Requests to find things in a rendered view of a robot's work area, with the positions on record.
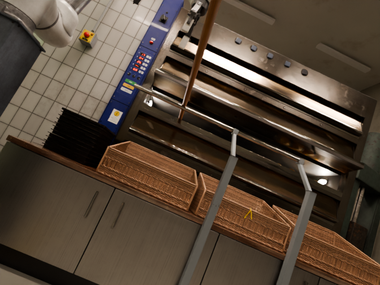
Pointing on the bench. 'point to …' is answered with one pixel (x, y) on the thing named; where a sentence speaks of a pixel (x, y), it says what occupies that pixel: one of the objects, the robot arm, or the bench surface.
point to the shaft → (201, 48)
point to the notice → (115, 116)
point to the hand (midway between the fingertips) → (183, 38)
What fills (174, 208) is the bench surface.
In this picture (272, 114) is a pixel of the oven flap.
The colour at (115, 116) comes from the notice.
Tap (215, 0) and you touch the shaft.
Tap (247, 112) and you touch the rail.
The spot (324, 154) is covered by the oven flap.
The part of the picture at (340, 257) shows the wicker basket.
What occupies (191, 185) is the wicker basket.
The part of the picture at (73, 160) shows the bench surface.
